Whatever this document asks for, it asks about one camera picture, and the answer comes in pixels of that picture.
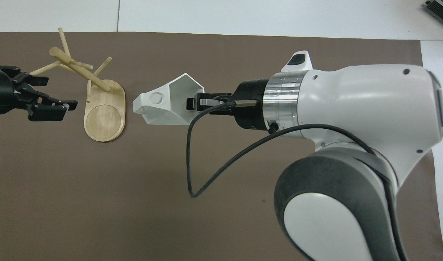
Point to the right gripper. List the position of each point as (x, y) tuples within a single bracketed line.
[(250, 114)]

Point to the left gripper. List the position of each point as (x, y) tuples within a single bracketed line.
[(3, 88)]

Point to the white angular cup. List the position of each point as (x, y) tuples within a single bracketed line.
[(159, 108)]

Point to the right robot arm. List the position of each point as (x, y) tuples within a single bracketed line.
[(355, 108)]

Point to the wooden cup rack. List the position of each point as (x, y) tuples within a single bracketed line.
[(105, 112)]

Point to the grey ribbed metal box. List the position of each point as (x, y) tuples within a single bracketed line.
[(441, 9)]

